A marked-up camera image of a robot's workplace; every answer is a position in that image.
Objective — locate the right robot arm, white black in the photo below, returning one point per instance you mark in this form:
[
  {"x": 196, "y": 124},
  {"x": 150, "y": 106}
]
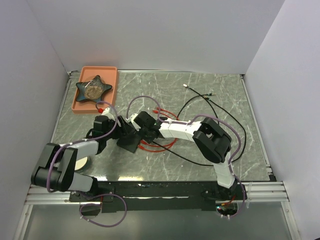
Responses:
[{"x": 213, "y": 142}]

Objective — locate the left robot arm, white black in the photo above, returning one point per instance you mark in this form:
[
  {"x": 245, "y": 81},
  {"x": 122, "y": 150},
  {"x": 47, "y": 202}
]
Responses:
[{"x": 55, "y": 169}]

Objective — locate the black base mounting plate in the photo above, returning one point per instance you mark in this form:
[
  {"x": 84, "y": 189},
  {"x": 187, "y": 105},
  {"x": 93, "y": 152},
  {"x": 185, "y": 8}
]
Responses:
[{"x": 115, "y": 196}]

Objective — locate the white round tape roll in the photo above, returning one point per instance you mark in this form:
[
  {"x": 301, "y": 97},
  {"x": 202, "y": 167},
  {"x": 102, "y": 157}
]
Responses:
[{"x": 82, "y": 163}]

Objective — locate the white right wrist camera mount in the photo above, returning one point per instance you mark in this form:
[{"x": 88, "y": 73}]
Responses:
[{"x": 131, "y": 121}]

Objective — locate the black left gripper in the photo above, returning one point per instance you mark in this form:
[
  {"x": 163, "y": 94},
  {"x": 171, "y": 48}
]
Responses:
[{"x": 124, "y": 128}]

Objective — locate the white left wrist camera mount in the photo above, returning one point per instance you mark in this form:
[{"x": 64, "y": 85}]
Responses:
[{"x": 108, "y": 112}]

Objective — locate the black network switch box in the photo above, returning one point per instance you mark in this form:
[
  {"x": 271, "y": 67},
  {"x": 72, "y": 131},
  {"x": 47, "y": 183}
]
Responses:
[{"x": 130, "y": 142}]

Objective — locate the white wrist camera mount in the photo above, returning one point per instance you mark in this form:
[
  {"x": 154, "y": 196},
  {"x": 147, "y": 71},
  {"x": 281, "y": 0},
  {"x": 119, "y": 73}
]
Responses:
[
  {"x": 131, "y": 121},
  {"x": 108, "y": 112}
]

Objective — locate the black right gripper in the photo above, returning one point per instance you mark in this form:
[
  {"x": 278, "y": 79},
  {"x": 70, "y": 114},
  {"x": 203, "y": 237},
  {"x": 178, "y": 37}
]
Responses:
[{"x": 147, "y": 140}]

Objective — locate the dark star-shaped dish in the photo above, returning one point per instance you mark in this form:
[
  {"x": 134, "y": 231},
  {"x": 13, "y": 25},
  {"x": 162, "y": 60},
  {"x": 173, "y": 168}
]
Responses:
[{"x": 92, "y": 90}]

